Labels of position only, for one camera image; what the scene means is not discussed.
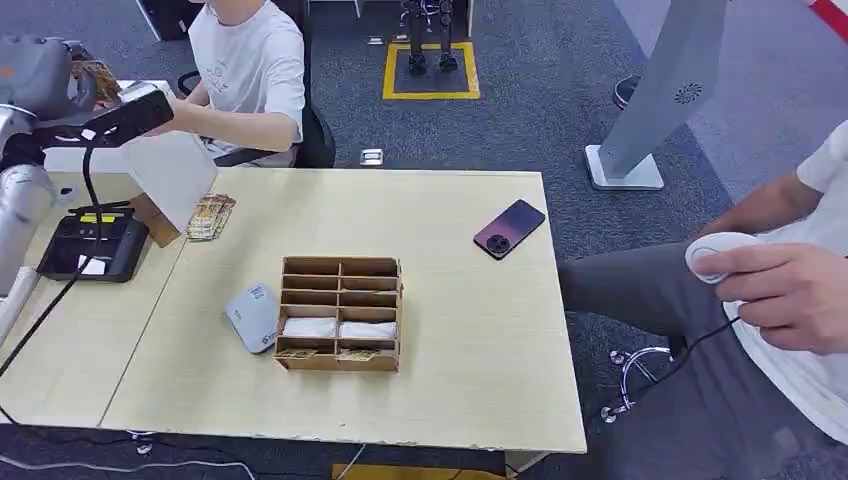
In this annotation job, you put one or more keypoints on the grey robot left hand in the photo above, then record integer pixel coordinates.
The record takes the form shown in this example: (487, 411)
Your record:
(36, 76)

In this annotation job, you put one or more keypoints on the person's hand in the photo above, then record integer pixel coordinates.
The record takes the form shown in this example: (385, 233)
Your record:
(180, 116)
(795, 298)

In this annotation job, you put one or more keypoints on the gold printed card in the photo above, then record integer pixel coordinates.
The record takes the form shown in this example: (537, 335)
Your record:
(104, 79)

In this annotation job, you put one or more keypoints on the white remote controller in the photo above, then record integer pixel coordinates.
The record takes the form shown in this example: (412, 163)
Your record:
(712, 246)

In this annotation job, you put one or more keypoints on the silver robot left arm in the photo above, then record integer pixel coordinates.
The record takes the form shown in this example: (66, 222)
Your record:
(20, 212)

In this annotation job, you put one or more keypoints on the seated person across desk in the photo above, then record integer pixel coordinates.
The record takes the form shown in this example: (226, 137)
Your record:
(252, 66)

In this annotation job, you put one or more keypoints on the dark cabinet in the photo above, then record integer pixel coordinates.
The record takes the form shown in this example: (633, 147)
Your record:
(164, 16)

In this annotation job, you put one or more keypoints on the stack of gold cards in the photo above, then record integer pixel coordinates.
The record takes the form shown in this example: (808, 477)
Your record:
(210, 217)

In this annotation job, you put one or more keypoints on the brown cardboard box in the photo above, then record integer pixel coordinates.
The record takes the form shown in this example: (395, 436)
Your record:
(158, 228)

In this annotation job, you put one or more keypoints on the black office chair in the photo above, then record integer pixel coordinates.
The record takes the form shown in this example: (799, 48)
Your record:
(318, 136)

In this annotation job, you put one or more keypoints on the person with remote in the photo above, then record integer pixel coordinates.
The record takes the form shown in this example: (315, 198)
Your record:
(656, 291)

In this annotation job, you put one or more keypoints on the black card reader device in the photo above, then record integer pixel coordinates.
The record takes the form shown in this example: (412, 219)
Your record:
(109, 252)

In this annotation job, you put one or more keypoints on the chrome chair base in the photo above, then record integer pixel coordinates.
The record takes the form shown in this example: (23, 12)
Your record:
(636, 368)

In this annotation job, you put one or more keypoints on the silver floor socket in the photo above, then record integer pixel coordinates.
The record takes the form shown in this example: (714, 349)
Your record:
(372, 157)

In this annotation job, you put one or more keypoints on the grey card case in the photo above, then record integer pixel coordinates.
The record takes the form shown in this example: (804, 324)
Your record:
(253, 321)

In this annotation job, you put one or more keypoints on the white power strip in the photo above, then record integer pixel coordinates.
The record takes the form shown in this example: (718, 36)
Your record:
(16, 298)

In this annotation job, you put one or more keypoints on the white card stack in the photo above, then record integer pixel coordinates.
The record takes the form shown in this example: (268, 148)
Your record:
(368, 330)
(309, 327)

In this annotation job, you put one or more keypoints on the black robot legs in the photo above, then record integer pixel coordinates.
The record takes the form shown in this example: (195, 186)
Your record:
(417, 40)

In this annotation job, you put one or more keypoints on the grey kiosk stand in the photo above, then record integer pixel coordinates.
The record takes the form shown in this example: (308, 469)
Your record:
(656, 86)

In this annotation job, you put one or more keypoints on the gold card in slot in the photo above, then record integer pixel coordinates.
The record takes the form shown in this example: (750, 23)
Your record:
(297, 355)
(358, 356)

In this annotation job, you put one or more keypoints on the dark shoe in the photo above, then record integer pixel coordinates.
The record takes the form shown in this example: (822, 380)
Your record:
(625, 91)

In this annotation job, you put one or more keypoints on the wooden compartment card box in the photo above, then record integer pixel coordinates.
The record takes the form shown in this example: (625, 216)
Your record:
(338, 363)

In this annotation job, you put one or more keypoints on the purple smartphone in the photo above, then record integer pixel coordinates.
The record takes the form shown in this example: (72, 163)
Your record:
(509, 229)

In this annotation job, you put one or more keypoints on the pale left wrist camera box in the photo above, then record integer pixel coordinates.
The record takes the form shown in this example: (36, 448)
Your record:
(136, 93)

